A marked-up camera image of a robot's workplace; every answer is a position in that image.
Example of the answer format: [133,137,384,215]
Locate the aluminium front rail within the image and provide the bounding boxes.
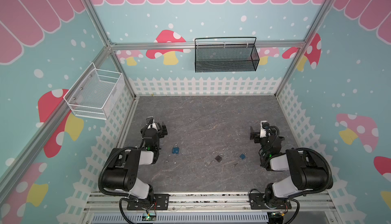
[83,191,337,213]

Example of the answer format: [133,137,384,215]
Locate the black mesh wall basket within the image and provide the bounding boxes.
[194,37,260,73]

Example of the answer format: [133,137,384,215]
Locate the white mesh wall basket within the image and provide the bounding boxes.
[64,63,125,120]

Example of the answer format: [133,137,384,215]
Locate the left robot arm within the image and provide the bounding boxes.
[98,121,168,207]

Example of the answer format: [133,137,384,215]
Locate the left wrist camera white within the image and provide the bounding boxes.
[146,117,158,130]

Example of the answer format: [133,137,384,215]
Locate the black padlock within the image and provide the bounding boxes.
[215,154,224,163]

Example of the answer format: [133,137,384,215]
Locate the blue padlock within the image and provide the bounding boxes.
[172,144,180,154]

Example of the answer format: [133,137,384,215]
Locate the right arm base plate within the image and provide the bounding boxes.
[248,192,292,211]

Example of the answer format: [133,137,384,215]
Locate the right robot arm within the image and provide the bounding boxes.
[249,121,334,209]

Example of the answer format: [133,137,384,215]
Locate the teal padlock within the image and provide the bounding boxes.
[239,153,246,160]

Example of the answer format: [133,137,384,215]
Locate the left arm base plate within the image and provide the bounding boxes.
[126,194,170,211]

